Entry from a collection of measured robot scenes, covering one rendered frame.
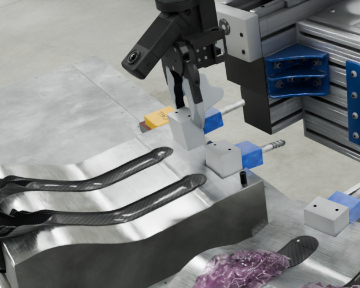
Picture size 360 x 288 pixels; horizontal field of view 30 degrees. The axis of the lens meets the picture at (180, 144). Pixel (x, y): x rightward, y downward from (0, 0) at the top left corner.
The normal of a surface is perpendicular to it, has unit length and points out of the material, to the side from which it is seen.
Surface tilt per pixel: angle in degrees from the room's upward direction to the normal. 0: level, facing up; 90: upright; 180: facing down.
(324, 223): 90
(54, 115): 0
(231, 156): 85
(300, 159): 0
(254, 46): 90
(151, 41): 33
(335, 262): 0
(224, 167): 85
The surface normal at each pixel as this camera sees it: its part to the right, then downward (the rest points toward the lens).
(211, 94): 0.43, 0.21
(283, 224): -0.16, -0.85
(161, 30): -0.59, -0.50
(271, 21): 0.56, 0.34
